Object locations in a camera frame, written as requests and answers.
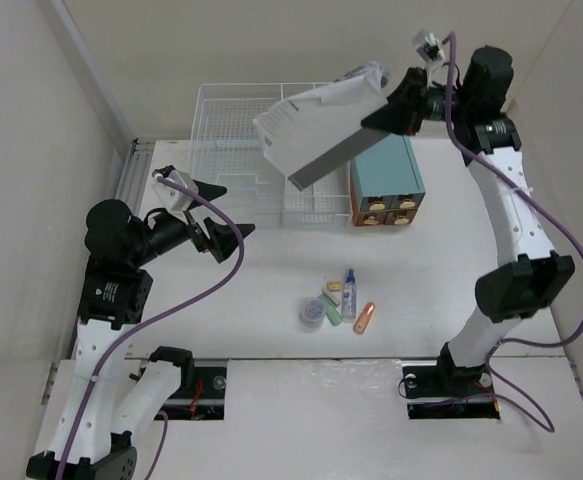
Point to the aluminium rail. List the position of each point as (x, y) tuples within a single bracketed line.
[(129, 187)]

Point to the white wire desk organizer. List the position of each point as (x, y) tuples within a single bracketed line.
[(225, 150)]

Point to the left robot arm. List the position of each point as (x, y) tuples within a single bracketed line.
[(97, 436)]

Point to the clear blue spray bottle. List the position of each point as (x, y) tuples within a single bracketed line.
[(349, 297)]

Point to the yellow eraser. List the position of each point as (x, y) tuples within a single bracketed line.
[(333, 286)]

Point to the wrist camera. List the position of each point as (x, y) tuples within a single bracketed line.
[(429, 48), (168, 183)]

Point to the teal drawer cabinet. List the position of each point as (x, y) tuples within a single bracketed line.
[(386, 186)]

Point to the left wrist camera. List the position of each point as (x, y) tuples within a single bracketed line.
[(168, 183)]

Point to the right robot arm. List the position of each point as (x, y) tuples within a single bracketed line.
[(529, 273)]

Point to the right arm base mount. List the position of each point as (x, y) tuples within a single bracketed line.
[(438, 389)]

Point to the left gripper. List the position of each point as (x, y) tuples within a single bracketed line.
[(222, 238)]

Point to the green highlighter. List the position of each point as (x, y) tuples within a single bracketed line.
[(331, 310)]

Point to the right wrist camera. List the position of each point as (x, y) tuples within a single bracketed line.
[(429, 48)]

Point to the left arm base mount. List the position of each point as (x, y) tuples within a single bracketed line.
[(201, 394)]

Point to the grey white eraser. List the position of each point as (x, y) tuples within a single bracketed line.
[(332, 297)]

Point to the clear jar of paperclips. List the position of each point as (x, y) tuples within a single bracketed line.
[(312, 313)]

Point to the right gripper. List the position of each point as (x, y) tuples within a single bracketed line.
[(406, 105)]

